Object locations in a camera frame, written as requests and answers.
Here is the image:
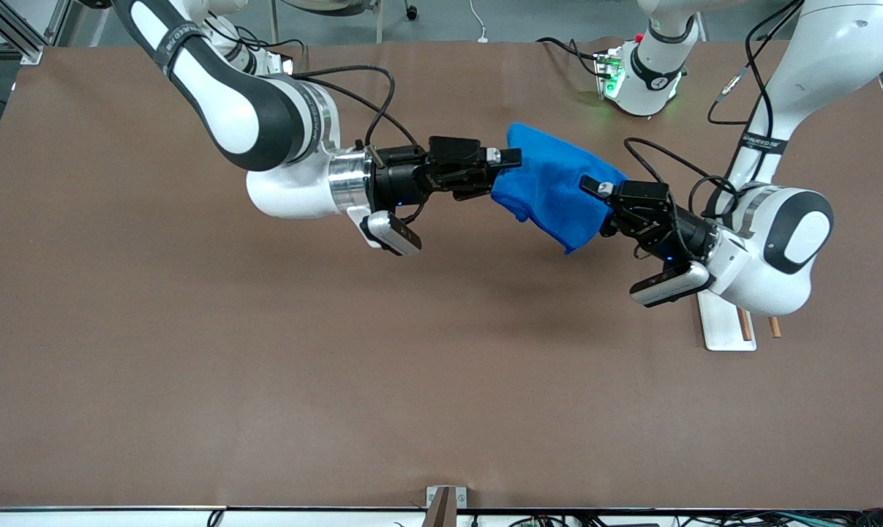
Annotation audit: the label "aluminium frame profile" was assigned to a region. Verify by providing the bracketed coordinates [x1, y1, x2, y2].
[0, 0, 72, 65]

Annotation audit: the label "blue microfibre towel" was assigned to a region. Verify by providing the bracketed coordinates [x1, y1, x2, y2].
[491, 122, 628, 255]

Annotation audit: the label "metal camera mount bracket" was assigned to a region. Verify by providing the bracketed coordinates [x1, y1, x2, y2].
[425, 486, 467, 527]

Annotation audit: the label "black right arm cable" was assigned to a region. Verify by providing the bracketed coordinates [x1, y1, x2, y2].
[291, 64, 421, 151]

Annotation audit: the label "black base power cable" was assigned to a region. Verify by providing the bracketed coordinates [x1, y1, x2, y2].
[536, 37, 612, 80]

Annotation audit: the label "chair base with caster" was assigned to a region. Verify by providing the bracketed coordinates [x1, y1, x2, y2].
[269, 0, 421, 43]

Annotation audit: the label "white towel rack wooden rods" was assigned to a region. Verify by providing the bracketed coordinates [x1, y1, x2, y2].
[697, 291, 783, 353]

